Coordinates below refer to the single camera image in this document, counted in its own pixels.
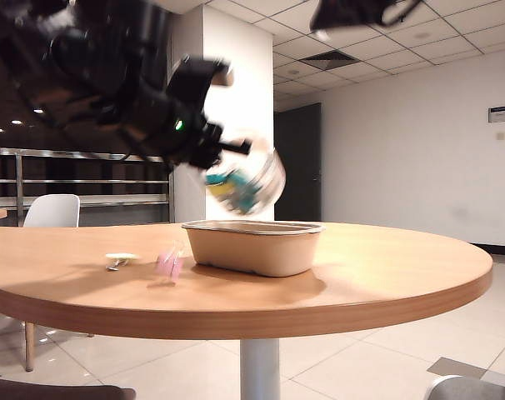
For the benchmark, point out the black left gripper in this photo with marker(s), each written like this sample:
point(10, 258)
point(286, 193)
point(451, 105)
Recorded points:
point(194, 146)

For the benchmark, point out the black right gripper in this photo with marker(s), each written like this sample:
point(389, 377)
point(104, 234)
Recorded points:
point(373, 10)

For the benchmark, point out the clear plastic clip jar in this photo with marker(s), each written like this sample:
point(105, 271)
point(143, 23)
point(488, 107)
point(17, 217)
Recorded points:
point(252, 187)

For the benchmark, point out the beige rectangular pulp tray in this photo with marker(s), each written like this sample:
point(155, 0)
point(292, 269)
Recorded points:
point(252, 250)

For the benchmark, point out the pink binder clip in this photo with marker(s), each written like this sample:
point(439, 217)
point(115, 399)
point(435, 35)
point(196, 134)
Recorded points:
point(167, 266)

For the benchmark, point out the yellow binder clip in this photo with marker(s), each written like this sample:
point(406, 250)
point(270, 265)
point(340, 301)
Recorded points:
point(121, 257)

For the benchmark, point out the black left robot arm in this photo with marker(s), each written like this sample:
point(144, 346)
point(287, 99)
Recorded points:
point(90, 62)

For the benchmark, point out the ceiling air vent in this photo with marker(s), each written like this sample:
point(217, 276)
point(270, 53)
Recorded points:
point(327, 58)

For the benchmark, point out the dark glass window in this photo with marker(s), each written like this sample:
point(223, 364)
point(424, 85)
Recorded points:
point(90, 143)

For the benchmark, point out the dark single door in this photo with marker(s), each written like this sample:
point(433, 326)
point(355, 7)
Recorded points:
point(298, 166)

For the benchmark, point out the steel window railing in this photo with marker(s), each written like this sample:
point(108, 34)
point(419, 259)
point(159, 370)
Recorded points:
point(69, 181)

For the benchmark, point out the white plastic chair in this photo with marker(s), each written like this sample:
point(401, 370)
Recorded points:
point(52, 210)

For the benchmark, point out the brown seat cushion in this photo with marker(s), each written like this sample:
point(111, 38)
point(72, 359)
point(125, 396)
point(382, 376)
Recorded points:
point(48, 391)

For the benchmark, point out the grey floor plate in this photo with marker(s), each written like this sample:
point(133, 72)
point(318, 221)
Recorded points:
point(456, 368)

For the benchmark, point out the grey chair back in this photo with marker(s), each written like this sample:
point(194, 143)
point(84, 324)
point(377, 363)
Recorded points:
point(469, 391)

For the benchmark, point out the white wall sign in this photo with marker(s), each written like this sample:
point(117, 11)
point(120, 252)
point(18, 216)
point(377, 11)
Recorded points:
point(502, 114)

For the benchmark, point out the white table pedestal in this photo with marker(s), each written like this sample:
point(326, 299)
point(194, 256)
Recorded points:
point(259, 371)

